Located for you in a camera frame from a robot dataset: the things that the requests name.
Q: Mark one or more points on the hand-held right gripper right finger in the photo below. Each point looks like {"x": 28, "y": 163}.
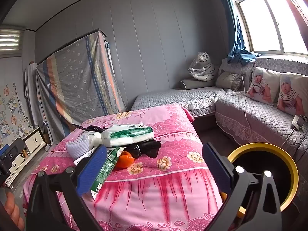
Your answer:
{"x": 214, "y": 166}

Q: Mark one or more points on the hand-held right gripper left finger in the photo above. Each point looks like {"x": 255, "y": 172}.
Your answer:
{"x": 93, "y": 168}

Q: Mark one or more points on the green carton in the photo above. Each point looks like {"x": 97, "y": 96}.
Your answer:
{"x": 105, "y": 170}

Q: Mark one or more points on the white paper slip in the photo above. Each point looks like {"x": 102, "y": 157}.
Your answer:
{"x": 83, "y": 158}

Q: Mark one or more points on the orange peel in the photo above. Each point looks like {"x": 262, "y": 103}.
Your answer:
{"x": 125, "y": 161}

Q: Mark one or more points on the yellow rim trash bin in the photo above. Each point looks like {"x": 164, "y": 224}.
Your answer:
{"x": 286, "y": 154}

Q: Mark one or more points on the person's left hand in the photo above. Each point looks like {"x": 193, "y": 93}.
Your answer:
{"x": 14, "y": 209}

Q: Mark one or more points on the white low cabinet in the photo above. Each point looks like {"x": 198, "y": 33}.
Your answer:
{"x": 33, "y": 142}

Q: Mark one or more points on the pink floral bedspread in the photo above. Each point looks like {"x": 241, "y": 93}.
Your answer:
{"x": 168, "y": 192}

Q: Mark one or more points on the grey quilted corner sofa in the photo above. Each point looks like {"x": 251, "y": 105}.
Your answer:
{"x": 252, "y": 115}

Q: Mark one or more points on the white hanging cloth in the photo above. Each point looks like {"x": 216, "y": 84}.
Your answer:
{"x": 30, "y": 89}

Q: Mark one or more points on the grey bolster pillow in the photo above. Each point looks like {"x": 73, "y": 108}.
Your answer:
{"x": 195, "y": 84}

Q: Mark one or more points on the grey square cushion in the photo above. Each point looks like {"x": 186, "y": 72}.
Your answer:
{"x": 227, "y": 80}

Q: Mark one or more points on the striped cloth over wardrobe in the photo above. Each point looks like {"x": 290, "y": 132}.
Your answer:
{"x": 79, "y": 81}

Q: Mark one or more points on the baby print cushion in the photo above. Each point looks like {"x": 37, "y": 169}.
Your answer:
{"x": 291, "y": 93}
{"x": 261, "y": 86}

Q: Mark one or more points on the white power strip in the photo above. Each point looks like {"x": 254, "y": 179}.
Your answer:
{"x": 297, "y": 122}

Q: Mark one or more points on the tiger plush in plastic bag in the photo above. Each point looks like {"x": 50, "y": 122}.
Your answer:
{"x": 204, "y": 69}

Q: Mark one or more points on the white window blind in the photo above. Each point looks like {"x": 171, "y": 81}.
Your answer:
{"x": 9, "y": 41}

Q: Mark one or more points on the blue curtain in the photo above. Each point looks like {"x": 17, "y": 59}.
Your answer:
{"x": 237, "y": 41}

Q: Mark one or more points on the window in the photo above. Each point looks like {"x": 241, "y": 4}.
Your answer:
{"x": 264, "y": 24}

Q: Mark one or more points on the dark curtain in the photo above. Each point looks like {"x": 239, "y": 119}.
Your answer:
{"x": 300, "y": 12}

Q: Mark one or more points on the cartoon wall stickers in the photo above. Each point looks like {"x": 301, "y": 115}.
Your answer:
{"x": 12, "y": 120}

